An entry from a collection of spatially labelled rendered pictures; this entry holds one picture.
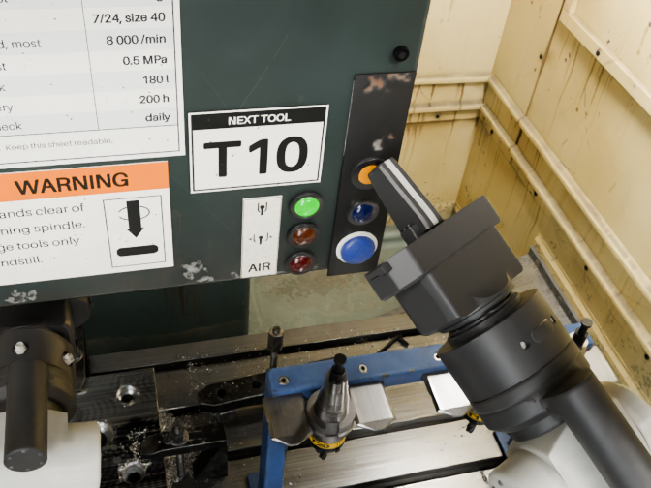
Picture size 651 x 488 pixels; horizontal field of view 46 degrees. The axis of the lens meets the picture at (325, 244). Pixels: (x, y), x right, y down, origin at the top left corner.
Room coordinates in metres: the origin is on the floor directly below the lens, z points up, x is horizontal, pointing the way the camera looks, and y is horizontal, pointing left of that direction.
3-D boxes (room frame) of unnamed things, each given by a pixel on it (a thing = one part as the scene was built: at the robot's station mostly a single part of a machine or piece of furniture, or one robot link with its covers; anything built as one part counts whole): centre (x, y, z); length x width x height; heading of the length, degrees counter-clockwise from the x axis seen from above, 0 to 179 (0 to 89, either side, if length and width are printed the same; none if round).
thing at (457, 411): (0.61, -0.19, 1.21); 0.07 x 0.05 x 0.01; 20
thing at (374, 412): (0.58, -0.09, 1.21); 0.07 x 0.05 x 0.01; 20
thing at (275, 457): (0.59, 0.04, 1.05); 0.10 x 0.05 x 0.30; 20
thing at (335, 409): (0.56, -0.03, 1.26); 0.04 x 0.04 x 0.07
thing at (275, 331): (0.84, 0.06, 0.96); 0.03 x 0.03 x 0.13
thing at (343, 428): (0.56, -0.03, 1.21); 0.06 x 0.06 x 0.03
